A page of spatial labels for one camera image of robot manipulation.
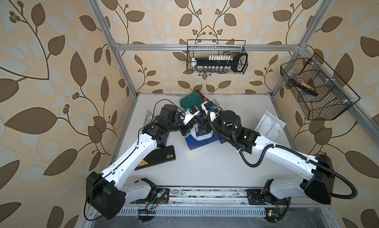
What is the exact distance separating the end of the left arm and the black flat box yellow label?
31 centimetres

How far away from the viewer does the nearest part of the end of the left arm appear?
0.54m

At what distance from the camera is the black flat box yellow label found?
0.86 m
